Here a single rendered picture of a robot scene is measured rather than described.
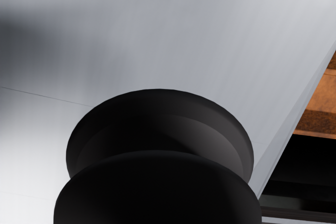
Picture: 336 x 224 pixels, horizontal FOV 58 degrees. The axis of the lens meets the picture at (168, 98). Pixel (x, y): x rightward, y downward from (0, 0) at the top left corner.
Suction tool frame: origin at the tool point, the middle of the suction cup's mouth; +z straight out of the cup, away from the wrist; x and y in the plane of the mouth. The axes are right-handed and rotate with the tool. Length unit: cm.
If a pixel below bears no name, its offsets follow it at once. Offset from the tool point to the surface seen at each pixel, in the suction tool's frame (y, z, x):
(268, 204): -11.2, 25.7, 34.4
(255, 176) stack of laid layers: -4.4, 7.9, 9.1
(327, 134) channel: -15.1, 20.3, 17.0
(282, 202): -13.2, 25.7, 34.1
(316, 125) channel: -14.4, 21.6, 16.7
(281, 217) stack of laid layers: -7.2, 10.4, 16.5
